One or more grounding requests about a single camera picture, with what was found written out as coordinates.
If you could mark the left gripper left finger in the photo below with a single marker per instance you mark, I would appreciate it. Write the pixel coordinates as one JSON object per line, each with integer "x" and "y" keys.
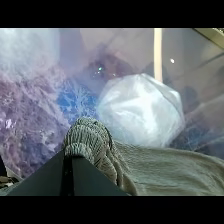
{"x": 50, "y": 178}

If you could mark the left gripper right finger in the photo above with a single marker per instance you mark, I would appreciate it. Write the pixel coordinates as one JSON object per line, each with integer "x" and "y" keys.
{"x": 90, "y": 181}

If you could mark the grey knit garment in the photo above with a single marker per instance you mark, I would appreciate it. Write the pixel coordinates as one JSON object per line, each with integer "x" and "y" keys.
{"x": 160, "y": 170}

